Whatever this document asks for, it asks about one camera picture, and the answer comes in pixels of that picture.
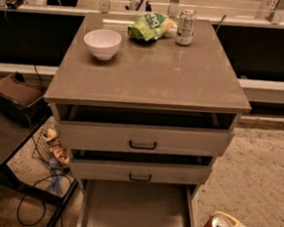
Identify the top drawer with black handle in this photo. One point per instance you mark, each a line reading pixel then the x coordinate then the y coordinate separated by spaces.
pixel 143 139

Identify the dark brown bag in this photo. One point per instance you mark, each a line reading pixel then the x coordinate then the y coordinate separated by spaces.
pixel 19 99

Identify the wire basket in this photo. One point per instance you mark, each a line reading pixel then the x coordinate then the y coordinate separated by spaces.
pixel 41 149

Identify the drawer with black handle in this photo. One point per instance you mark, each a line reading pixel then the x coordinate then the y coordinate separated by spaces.
pixel 141 172
pixel 143 139

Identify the snack bag in basket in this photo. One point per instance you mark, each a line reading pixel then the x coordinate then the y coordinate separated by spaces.
pixel 55 147

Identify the middle drawer with black handle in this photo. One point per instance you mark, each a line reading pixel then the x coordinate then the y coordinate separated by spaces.
pixel 141 172

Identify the white bowl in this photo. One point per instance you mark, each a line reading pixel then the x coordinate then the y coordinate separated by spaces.
pixel 102 44

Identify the grey drawer cabinet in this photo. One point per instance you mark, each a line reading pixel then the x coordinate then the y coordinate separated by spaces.
pixel 161 84

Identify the green chip bag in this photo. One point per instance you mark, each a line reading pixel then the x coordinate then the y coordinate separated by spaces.
pixel 150 26

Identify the silver green soda can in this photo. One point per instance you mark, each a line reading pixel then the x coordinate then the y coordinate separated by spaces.
pixel 185 28

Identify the open bottom drawer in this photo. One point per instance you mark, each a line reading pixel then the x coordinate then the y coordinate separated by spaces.
pixel 135 204

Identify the black side table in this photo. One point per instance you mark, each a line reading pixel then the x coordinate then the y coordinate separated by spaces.
pixel 13 136

